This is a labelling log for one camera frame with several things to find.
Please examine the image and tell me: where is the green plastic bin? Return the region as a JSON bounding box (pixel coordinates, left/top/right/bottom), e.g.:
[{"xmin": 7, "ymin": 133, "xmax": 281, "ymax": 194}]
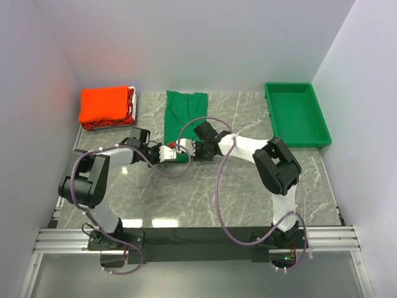
[{"xmin": 264, "ymin": 83, "xmax": 332, "ymax": 149}]

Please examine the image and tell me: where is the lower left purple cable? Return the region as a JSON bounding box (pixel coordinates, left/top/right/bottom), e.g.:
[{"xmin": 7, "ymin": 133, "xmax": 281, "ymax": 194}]
[{"xmin": 99, "ymin": 238, "xmax": 148, "ymax": 276}]

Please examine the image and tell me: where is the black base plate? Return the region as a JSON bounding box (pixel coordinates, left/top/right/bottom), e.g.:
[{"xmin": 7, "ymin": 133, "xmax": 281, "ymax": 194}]
[{"xmin": 87, "ymin": 227, "xmax": 305, "ymax": 264}]

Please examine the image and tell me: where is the folded red white t shirt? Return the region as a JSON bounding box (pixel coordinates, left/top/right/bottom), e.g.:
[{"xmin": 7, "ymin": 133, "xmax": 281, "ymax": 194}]
[{"xmin": 80, "ymin": 86, "xmax": 136, "ymax": 130}]

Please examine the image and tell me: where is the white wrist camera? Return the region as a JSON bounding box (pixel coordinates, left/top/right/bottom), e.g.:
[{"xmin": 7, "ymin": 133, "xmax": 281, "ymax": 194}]
[
  {"xmin": 176, "ymin": 138, "xmax": 195, "ymax": 156},
  {"xmin": 159, "ymin": 142, "xmax": 177, "ymax": 163}
]

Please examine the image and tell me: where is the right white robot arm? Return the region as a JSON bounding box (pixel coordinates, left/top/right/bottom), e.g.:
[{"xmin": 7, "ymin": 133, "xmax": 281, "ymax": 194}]
[{"xmin": 194, "ymin": 121, "xmax": 304, "ymax": 248}]

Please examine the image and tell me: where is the green t shirt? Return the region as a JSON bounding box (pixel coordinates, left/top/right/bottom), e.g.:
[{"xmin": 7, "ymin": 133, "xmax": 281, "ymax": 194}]
[{"xmin": 164, "ymin": 91, "xmax": 208, "ymax": 145}]

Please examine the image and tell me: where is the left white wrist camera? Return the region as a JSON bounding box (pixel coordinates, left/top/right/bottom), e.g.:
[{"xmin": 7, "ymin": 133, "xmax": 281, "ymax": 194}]
[{"xmin": 159, "ymin": 142, "xmax": 177, "ymax": 163}]

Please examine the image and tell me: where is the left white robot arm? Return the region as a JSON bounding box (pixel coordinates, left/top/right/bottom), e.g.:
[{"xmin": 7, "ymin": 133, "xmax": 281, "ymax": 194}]
[{"xmin": 58, "ymin": 129, "xmax": 162, "ymax": 250}]

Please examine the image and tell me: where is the folded orange t shirt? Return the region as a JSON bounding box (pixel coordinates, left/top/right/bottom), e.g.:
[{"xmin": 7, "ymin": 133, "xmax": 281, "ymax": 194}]
[{"xmin": 79, "ymin": 86, "xmax": 129, "ymax": 124}]

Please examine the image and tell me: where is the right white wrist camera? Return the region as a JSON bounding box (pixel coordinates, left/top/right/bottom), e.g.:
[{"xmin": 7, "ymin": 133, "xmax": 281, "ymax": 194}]
[{"xmin": 176, "ymin": 138, "xmax": 195, "ymax": 156}]

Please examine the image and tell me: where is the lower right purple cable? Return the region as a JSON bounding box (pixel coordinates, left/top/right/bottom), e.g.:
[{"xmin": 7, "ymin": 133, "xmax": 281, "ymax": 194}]
[{"xmin": 272, "ymin": 223, "xmax": 315, "ymax": 273}]

